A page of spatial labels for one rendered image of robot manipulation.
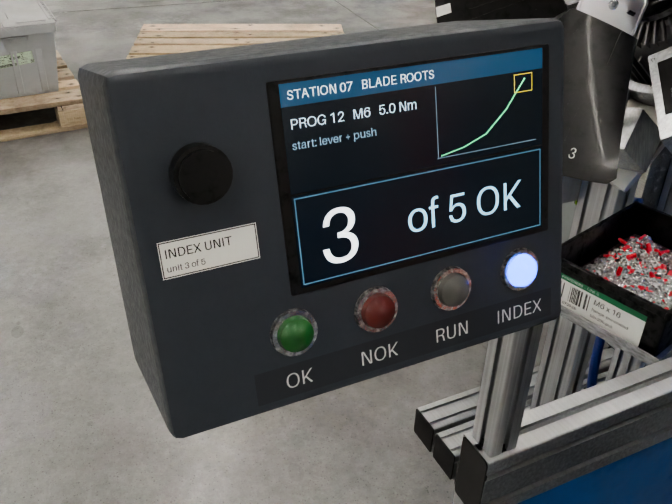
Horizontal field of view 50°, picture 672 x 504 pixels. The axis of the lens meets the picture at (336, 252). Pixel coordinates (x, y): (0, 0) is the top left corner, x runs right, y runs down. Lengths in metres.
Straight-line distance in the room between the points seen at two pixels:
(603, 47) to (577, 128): 0.12
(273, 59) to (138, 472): 1.55
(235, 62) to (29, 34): 3.23
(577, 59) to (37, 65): 2.88
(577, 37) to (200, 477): 1.25
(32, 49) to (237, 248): 3.27
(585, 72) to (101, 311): 1.67
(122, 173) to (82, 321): 1.97
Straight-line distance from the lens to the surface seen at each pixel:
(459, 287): 0.42
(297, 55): 0.36
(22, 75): 3.64
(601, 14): 1.14
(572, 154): 1.05
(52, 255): 2.65
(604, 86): 1.10
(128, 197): 0.35
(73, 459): 1.90
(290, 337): 0.38
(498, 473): 0.71
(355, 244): 0.39
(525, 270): 0.45
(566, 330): 1.58
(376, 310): 0.40
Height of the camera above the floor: 1.36
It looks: 33 degrees down
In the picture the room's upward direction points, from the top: 1 degrees clockwise
